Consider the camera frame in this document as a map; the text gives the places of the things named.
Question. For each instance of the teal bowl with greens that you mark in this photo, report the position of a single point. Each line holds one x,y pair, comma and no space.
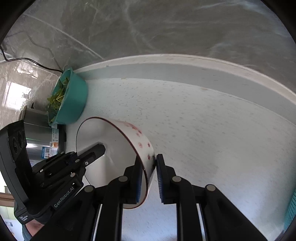
68,99

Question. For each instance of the white bowl with red flowers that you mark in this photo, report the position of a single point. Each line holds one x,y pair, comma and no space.
123,143

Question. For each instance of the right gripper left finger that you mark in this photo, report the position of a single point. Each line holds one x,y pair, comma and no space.
96,213

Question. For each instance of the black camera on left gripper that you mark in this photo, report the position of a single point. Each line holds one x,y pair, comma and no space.
15,165

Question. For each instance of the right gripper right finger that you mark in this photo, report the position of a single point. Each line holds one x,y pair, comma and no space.
203,213

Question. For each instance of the stainless steel rice cooker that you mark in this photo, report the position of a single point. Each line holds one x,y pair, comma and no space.
43,140

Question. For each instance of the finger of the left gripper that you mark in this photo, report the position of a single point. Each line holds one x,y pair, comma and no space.
89,156

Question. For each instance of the blue sleeve left forearm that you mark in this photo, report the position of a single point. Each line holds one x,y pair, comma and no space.
26,234

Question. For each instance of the person's left hand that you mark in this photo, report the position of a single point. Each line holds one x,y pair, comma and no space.
33,227

